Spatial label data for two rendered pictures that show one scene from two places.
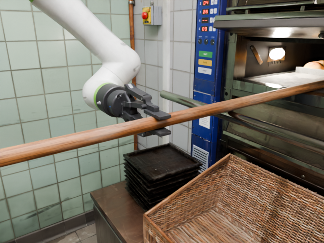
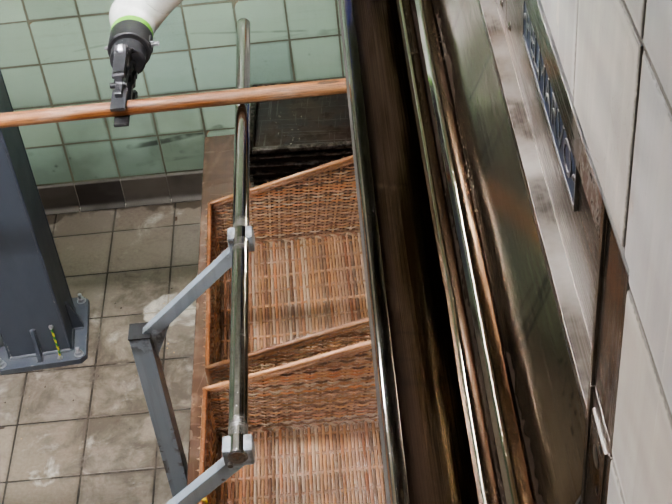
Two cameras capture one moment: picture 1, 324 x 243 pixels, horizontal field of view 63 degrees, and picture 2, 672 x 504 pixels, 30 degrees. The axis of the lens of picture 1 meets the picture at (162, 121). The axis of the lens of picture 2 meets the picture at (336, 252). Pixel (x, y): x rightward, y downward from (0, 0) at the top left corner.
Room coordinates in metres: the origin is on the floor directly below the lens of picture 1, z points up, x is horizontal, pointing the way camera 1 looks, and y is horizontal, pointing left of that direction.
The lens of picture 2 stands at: (-0.89, -1.54, 2.60)
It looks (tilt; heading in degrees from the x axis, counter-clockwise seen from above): 42 degrees down; 36
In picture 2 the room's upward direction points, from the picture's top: 7 degrees counter-clockwise
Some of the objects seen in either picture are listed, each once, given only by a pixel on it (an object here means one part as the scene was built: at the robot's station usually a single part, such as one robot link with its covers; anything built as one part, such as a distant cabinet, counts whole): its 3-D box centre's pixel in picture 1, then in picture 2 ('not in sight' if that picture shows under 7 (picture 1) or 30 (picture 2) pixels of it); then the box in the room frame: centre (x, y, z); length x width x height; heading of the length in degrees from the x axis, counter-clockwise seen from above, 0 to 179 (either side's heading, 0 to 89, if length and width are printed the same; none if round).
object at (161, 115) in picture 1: (156, 113); (118, 99); (0.57, 0.01, 1.21); 0.07 x 0.03 x 0.01; 34
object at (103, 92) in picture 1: (115, 100); (131, 45); (0.76, 0.14, 1.19); 0.12 x 0.06 x 0.09; 124
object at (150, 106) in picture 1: (150, 103); (118, 84); (0.59, 0.03, 1.23); 0.05 x 0.01 x 0.03; 34
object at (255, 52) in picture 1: (255, 54); not in sight; (1.22, -0.42, 1.28); 0.09 x 0.02 x 0.09; 124
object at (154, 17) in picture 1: (151, 16); not in sight; (1.63, 0.06, 1.46); 0.10 x 0.07 x 0.10; 34
